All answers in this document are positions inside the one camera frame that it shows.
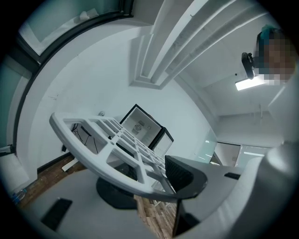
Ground black framed window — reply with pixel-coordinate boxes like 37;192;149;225
0;55;40;156
17;0;134;63

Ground white plank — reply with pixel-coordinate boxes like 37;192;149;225
61;159;79;172

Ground person's head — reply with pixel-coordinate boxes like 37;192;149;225
256;25;297;86

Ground clear plastic water bottle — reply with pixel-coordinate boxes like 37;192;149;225
11;188;28;206

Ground person's white shirt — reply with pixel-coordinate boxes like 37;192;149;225
267;79;299;150

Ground rectangular ceiling light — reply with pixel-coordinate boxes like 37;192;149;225
235;74;266;91

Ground white grid fridge shelf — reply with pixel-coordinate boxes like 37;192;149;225
49;112;178;203

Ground glass partition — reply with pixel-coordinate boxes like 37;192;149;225
195;127;274;169

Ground black cable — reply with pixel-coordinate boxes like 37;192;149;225
71;123;99;155

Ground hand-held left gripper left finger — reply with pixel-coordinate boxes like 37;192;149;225
22;163;152;239

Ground teal headband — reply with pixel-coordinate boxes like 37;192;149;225
261;23;280;41

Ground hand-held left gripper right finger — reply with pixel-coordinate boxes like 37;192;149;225
164;155;270;237

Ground black mini fridge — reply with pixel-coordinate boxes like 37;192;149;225
119;104;175;157

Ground black head camera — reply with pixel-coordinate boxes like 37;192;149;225
241;52;256;80

